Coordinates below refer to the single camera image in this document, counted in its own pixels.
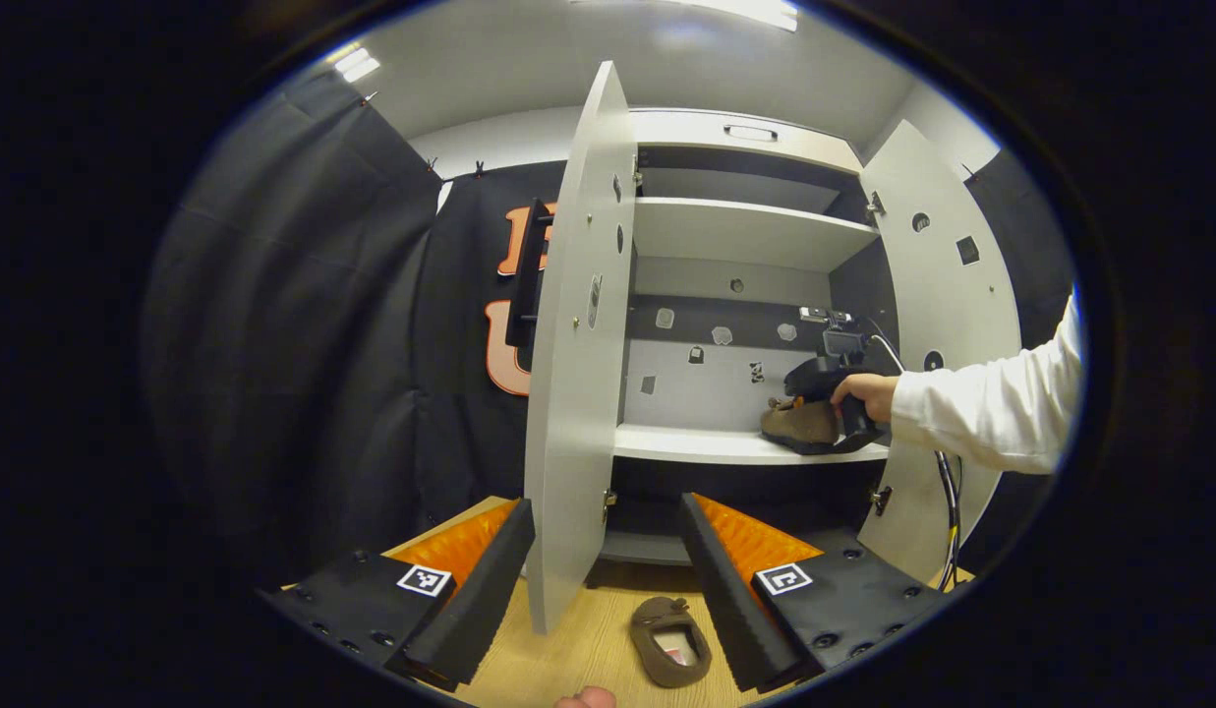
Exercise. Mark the white shoe cabinet door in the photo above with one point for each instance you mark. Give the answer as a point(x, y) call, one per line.
point(578, 393)
point(947, 295)

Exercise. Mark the white shoe cabinet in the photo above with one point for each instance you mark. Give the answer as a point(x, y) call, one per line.
point(735, 231)

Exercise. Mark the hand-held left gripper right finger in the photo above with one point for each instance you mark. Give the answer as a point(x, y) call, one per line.
point(721, 590)

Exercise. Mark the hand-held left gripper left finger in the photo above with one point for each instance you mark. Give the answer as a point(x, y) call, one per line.
point(490, 590)

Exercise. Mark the white cabinet drawer front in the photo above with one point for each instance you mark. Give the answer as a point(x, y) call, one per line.
point(686, 133)

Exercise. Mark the ceiling light panel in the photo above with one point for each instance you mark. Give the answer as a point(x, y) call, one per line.
point(357, 64)

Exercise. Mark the brown fuzzy shoe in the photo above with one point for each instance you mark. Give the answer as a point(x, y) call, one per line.
point(799, 423)
point(671, 644)

